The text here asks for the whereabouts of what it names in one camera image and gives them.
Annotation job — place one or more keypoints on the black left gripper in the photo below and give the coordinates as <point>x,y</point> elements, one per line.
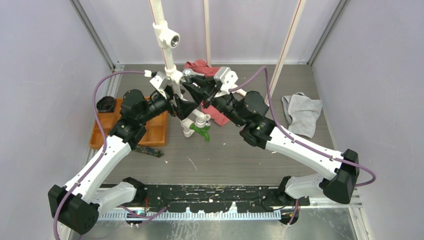
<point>184,108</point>

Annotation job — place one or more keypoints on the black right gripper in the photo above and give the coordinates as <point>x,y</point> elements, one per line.
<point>208,89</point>

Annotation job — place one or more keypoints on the chrome water faucet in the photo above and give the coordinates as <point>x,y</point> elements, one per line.
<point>189,74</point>

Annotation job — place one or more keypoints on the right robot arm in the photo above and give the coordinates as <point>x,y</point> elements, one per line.
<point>336,175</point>

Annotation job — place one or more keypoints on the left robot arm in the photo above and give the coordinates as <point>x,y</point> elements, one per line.
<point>77,204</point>

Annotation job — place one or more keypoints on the green plastic faucet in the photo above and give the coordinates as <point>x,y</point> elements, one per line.
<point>203,131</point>

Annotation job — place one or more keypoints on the red cloth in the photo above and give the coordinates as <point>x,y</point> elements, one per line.
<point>200,66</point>

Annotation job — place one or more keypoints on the orange compartment tray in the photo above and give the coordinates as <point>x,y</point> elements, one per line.
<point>156,128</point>

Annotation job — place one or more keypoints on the unrolled dark patterned necktie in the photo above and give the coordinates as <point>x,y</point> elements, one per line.
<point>149,151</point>

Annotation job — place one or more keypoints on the grey cloth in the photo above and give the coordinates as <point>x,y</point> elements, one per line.
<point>302,113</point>

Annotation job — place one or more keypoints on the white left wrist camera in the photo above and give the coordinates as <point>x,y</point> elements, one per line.
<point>158,80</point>

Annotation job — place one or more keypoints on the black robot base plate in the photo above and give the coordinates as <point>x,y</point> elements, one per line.
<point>211,198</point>

